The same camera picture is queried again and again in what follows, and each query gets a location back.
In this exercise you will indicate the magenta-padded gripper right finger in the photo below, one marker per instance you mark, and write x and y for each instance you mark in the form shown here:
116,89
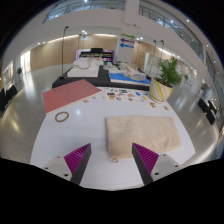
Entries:
146,160

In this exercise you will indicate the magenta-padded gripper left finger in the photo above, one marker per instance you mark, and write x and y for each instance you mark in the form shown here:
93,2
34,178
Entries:
77,160

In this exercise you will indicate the beige towel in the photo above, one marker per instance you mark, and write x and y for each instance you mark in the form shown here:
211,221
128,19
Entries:
141,135

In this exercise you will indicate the orange-brown flat piece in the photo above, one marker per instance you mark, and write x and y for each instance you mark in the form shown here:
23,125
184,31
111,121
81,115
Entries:
152,104

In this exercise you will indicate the round tan disc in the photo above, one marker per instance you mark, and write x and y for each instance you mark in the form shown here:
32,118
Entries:
165,107

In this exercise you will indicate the pink rectangular board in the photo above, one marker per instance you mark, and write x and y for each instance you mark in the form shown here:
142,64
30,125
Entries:
68,95

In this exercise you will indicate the potted plant in striped pot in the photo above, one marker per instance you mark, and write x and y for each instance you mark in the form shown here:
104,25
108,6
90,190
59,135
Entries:
160,90

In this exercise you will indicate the black display table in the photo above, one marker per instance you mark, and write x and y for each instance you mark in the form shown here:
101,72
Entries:
100,81

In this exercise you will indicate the blue mat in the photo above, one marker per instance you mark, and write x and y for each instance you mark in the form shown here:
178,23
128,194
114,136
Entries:
121,78

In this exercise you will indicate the white building model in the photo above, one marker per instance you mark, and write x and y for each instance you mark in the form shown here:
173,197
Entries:
133,71

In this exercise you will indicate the white padded display piece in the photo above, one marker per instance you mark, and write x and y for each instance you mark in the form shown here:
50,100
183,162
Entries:
85,70

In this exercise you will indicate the black draped side tables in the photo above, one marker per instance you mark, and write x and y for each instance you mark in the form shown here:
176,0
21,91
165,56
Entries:
6,96

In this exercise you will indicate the black microphone stand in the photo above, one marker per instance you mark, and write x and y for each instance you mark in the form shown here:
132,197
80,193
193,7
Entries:
62,53

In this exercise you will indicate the black piano with purple screen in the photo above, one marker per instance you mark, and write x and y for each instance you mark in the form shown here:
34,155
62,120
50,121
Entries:
96,53

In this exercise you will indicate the blue arrow sign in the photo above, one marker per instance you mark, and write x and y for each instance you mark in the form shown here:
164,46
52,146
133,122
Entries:
127,45

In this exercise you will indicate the purple arrow sign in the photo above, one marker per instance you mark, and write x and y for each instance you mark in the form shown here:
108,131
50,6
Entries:
127,40

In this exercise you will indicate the green arrow sign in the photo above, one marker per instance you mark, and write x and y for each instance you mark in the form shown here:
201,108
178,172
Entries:
128,36

